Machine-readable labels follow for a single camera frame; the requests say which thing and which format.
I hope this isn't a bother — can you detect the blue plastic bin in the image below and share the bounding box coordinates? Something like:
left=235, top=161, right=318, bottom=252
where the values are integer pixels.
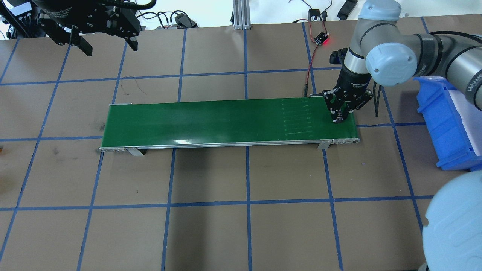
left=415, top=76, right=482, bottom=171

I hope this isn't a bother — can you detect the black power adapter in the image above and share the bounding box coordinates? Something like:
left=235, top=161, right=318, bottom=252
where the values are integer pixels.
left=174, top=13, right=198, bottom=29

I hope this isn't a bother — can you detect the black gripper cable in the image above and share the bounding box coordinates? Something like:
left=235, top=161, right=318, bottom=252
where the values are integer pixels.
left=372, top=79, right=380, bottom=119

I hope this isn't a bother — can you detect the aluminium frame post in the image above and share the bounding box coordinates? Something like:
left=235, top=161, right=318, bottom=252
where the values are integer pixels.
left=232, top=0, right=252, bottom=30

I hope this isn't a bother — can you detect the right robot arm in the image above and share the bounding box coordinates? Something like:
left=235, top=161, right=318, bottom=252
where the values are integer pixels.
left=322, top=0, right=481, bottom=271

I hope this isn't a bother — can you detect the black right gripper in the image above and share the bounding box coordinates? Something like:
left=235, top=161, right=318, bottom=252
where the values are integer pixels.
left=323, top=67, right=374, bottom=123

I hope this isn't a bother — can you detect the black speed knob box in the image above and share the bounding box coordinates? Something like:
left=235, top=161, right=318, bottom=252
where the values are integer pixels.
left=308, top=9, right=328, bottom=22

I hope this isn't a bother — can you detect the small controller board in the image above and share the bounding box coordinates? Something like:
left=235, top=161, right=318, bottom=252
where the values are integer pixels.
left=312, top=32, right=330, bottom=45

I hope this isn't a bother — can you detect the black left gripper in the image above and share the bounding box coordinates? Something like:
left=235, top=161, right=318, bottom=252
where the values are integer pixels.
left=36, top=0, right=141, bottom=56

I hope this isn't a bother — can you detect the green conveyor belt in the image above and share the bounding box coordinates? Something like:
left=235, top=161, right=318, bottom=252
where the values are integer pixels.
left=99, top=96, right=360, bottom=156

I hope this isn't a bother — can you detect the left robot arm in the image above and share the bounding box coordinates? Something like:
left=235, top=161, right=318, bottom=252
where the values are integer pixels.
left=33, top=0, right=141, bottom=56

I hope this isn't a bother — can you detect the red black conveyor wire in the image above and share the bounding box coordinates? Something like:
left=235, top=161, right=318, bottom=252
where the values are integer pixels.
left=301, top=19, right=332, bottom=98

